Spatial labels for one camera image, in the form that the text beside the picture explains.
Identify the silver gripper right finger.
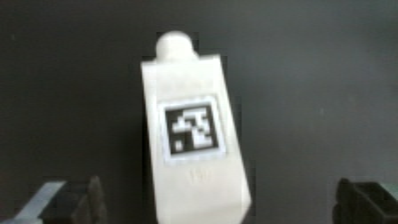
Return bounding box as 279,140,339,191
332,178,398,224

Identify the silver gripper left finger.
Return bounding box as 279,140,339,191
10,176,108,224

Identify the white stool leg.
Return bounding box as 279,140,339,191
142,31,250,224

